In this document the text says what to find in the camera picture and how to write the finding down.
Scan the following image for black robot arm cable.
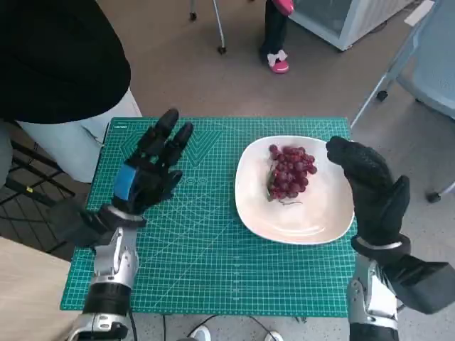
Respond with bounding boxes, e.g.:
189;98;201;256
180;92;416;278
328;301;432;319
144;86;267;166
126;308;139;341

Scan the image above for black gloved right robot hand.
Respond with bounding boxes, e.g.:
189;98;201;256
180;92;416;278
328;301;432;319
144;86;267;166
326;136;412;247

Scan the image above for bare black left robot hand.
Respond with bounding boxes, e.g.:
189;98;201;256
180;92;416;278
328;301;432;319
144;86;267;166
112;108;195;216

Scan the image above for green cutting mat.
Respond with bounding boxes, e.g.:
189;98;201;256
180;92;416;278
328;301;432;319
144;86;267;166
58;116;358;318

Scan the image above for black floor cable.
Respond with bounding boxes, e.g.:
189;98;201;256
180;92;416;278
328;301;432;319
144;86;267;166
161;312;272;341

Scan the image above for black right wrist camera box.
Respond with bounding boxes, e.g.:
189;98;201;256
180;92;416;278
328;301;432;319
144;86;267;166
386;254;455;316

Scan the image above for grey-blue office chair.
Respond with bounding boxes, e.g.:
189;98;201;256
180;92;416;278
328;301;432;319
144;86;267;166
350;0;455;204

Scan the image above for white square plate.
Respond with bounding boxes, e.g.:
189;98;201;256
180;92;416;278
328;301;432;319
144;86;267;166
234;136;356;245

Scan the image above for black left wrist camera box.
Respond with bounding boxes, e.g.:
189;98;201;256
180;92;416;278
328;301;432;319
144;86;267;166
48;204;108;250

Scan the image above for white glass-front cabinet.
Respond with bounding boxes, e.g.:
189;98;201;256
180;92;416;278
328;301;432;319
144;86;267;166
287;0;417;53

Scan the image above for red toy grape bunch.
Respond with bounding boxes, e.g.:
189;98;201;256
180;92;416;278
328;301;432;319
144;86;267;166
265;143;318;207

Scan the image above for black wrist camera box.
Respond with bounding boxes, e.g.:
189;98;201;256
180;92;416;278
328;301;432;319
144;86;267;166
386;254;455;316
48;204;108;250

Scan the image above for black wire rack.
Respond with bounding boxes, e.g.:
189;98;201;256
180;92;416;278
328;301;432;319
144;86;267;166
0;120;87;256

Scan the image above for metal chair leg with castor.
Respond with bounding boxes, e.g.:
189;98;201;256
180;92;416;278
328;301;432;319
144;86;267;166
188;0;228;55

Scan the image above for light wooden desk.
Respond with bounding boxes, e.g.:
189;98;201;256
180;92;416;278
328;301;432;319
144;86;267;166
0;236;94;341

